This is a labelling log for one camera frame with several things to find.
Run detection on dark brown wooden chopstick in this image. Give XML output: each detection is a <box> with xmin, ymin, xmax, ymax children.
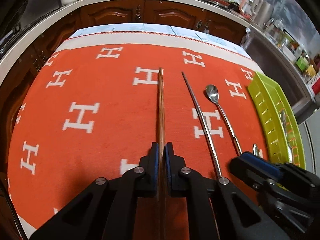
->
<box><xmin>158</xmin><ymin>67</ymin><xmax>165</xmax><ymax>201</ymax></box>

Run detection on steel chopstick twisted end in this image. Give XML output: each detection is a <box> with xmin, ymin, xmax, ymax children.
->
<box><xmin>182</xmin><ymin>72</ymin><xmax>222</xmax><ymax>179</ymax></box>

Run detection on small long steel spoon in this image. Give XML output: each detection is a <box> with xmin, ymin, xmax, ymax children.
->
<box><xmin>206</xmin><ymin>84</ymin><xmax>242</xmax><ymax>156</ymax></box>

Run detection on brown wooden kitchen cabinets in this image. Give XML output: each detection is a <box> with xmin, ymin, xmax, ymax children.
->
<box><xmin>1</xmin><ymin>0</ymin><xmax>245</xmax><ymax>176</ymax></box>

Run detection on large steel spoon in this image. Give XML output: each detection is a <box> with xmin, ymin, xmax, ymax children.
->
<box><xmin>253</xmin><ymin>144</ymin><xmax>260</xmax><ymax>157</ymax></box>

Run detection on steel spoon in tray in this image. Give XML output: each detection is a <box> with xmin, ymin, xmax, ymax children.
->
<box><xmin>279</xmin><ymin>109</ymin><xmax>293</xmax><ymax>163</ymax></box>

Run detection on green plastic utensil tray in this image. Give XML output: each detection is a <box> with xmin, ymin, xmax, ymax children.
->
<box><xmin>247</xmin><ymin>72</ymin><xmax>306</xmax><ymax>169</ymax></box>

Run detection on orange H-pattern cloth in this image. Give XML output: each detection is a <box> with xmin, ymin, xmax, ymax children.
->
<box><xmin>8</xmin><ymin>24</ymin><xmax>267</xmax><ymax>236</ymax></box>

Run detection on steel cabinet shelf unit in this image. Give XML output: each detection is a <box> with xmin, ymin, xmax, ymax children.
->
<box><xmin>242</xmin><ymin>27</ymin><xmax>317</xmax><ymax>124</ymax></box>

